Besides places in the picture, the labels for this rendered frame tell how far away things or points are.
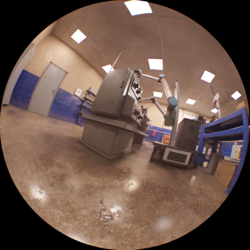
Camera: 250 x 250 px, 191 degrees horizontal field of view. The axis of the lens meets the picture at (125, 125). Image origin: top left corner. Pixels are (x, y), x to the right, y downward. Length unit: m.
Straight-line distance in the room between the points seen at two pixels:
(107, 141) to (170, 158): 0.97
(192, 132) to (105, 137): 1.35
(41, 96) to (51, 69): 1.16
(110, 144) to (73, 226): 0.82
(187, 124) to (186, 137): 0.22
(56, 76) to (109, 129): 3.50
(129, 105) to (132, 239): 1.06
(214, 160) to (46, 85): 5.11
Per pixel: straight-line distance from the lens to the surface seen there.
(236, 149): 6.61
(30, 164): 0.64
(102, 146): 0.95
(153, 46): 3.27
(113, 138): 0.85
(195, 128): 1.47
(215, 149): 2.03
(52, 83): 3.79
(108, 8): 3.31
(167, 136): 5.75
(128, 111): 0.88
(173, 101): 1.24
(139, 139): 3.17
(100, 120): 0.97
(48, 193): 0.46
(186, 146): 1.39
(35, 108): 3.68
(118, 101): 0.87
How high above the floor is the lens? 0.37
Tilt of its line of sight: 5 degrees up
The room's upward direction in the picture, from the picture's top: 15 degrees clockwise
